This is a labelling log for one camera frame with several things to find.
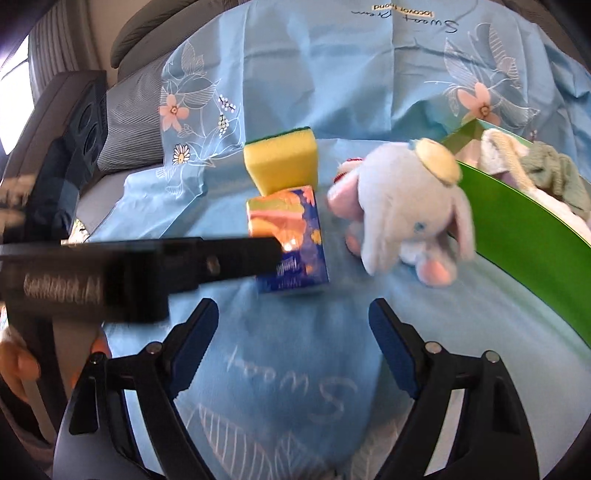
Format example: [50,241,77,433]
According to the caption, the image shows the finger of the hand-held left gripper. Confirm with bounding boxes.
[159,235,284,289]

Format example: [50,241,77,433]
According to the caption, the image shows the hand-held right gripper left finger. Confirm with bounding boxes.
[53,298,220,480]

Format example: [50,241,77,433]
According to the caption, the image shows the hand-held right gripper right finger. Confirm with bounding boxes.
[368,298,541,480]

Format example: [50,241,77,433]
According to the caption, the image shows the orange and blue tissue pack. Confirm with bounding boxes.
[246,185,330,296]

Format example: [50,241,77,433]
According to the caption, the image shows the yellow sponge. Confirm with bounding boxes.
[243,128,319,197]

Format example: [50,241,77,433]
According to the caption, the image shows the light blue elephant plush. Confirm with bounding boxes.
[327,137,476,288]

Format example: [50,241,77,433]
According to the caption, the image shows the red and white sock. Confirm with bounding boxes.
[335,157,365,183]

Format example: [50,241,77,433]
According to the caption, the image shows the green cardboard box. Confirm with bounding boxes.
[441,117,591,349]

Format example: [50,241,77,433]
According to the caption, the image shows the cream towel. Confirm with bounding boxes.
[480,128,536,190]

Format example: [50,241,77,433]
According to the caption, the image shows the sage green cloth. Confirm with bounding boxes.
[524,141,591,215]

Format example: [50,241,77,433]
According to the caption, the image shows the person's left hand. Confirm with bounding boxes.
[0,325,112,404]

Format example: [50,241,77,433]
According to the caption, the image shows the grey striped pillow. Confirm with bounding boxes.
[97,76,169,174]

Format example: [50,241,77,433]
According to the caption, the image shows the light blue floral sheet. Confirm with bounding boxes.
[74,0,591,480]

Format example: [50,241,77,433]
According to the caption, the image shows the grey sofa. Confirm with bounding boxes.
[0,0,252,259]

